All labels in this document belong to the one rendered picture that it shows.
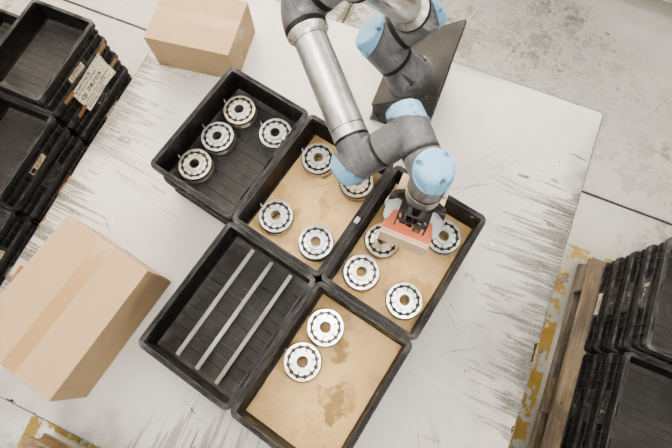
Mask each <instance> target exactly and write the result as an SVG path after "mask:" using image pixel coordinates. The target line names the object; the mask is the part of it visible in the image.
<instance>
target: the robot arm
mask: <svg viewBox="0 0 672 448"><path fill-rule="evenodd" d="M343 1H346V2H348V3H351V4H359V3H364V4H366V5H368V6H370V7H371V8H373V9H375V10H377V11H378V12H380V13H382V14H384V15H385V16H383V15H382V14H380V13H376V14H373V15H372V16H370V17H369V18H368V19H367V20H366V21H365V22H364V23H363V25H362V26H361V28H360V29H359V31H358V33H357V36H356V40H355V44H356V48H357V49H358V50H359V51H360V53H361V54H362V56H363V57H364V58H366V59H367V60H368V61H369V62H370V63H371V64H372V65H373V66H374V67H375V68H376V69H377V70H378V71H379V72H380V73H381V74H382V75H383V77H384V79H385V81H386V84H387V86H388V89H389V90H390V92H391V93H392V94H393V95H394V96H396V97H398V98H404V97H408V96H410V95H412V94H414V93H415V92H417V91H418V90H419V89H420V88H421V87H422V86H423V85H424V84H425V83H426V82H427V80H428V78H429V77H430V74H431V71H432V64H431V62H430V60H429V59H428V58H427V57H426V56H425V55H423V54H421V53H419V52H417V51H415V50H413V49H411V47H412V46H414V45H415V44H417V43H418V42H420V41H421V40H423V39H424V38H425V37H427V36H428V35H430V34H431V33H433V32H434V31H436V30H438V29H440V27H441V26H443V25H444V24H445V23H446V22H447V20H448V18H447V15H446V12H445V10H444V8H443V6H442V4H441V2H440V1H439V0H281V20H282V25H283V30H284V33H285V35H286V38H287V40H288V43H289V44H290V45H292V46H294V47H295V48H296V50H297V53H298V55H299V58H300V60H301V62H302V65H303V67H304V70H305V72H306V75H307V77H308V80H309V82H310V85H311V87H312V90H313V92H314V95H315V97H316V100H317V102H318V105H319V107H320V110H321V112H322V115H323V117H324V120H325V122H326V125H327V127H328V129H329V132H330V134H331V137H332V139H333V142H334V144H335V147H336V149H337V152H338V153H336V154H335V156H333V157H332V159H331V161H330V164H331V170H332V172H333V175H334V176H335V178H336V179H337V180H338V181H339V182H340V183H341V184H343V185H345V186H349V187H350V186H353V185H355V184H358V183H360V182H362V181H365V180H367V179H368V178H369V177H370V176H372V175H374V174H376V173H378V172H379V171H381V170H383V169H385V168H387V167H388V166H390V165H392V164H394V163H396V162H398V161H400V160H401V159H402V160H403V163H404V165H405V167H406V170H407V172H408V175H409V180H408V183H407V186H406V189H396V190H394V191H393V192H392V193H391V194H390V195H389V196H388V197H387V198H386V200H385V202H384V205H385V206H386V207H385V211H384V215H383V217H384V218H388V217H389V215H390V214H391V213H392V212H393V211H394V210H396V209H399V211H398V213H397V216H396V218H395V221H394V224H393V225H395V223H396V220H397V219H398V220H399V223H401V224H404V225H405V223H406V226H408V227H409V228H411V227H412V225H413V228H412V230H411V231H413V232H416V233H418V234H419V233H420V231H421V229H422V230H424V231H423V233H422V236H423V235H424V234H425V232H426V230H427V228H428V225H429V222H430V223H431V224H432V232H431V235H432V237H433V238H434V237H436V235H437V233H438V231H439V230H440V228H442V227H443V226H444V224H445V219H446V209H445V208H444V206H443V205H441V204H440V201H441V200H442V199H446V197H447V195H446V194H445V193H446V192H447V190H448V189H449V188H450V187H451V185H452V183H453V181H454V177H455V174H456V163H455V161H454V159H453V157H452V156H451V155H450V154H449V153H448V152H446V151H445V150H443V149H442V148H441V146H440V144H439V142H438V140H437V137H436V135H435V132H434V130H433V127H432V125H431V122H430V118H429V116H427V114H426V112H425V110H424V107H423V105H422V103H421V102H420V101H419V100H416V99H412V98H410V99H404V100H401V101H398V102H396V103H394V104H393V105H391V106H390V108H389V109H388V110H387V111H386V122H387V124H385V125H384V126H382V127H381V128H379V129H377V130H376V131H374V132H372V133H371V134H369V132H368V130H367V127H366V125H365V123H364V120H363V118H362V116H361V113H360V111H359V108H358V106H357V104H356V101H355V99H354V96H353V94H352V92H351V89H350V87H349V84H348V82H347V80H346V77H345V75H344V72H343V70H342V68H341V65H340V63H339V61H338V58H337V56H336V53H335V51H334V49H333V46H332V44H331V41H330V39H329V37H328V34H327V32H328V29H329V25H328V22H327V20H326V16H327V14H328V13H329V12H330V11H331V10H333V9H334V8H335V7H336V6H338V5H339V4H340V3H341V2H343ZM399 213H402V215H401V218H400V217H399Z"/></svg>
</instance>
